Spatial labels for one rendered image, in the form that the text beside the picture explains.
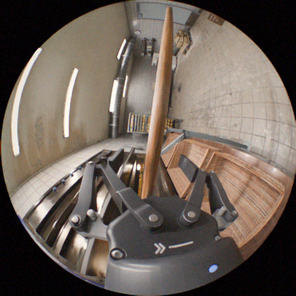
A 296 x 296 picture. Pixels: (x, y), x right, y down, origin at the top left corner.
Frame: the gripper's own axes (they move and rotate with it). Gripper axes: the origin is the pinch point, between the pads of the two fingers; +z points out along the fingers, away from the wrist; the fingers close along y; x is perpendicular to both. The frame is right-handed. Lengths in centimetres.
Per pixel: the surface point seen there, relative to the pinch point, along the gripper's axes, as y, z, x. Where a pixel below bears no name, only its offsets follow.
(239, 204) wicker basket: 60, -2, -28
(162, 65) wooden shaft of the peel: -0.6, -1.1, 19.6
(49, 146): -141, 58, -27
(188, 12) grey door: 79, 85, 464
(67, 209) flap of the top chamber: -52, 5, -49
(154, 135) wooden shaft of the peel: -0.5, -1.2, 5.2
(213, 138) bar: 50, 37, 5
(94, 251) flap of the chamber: -19.4, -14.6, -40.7
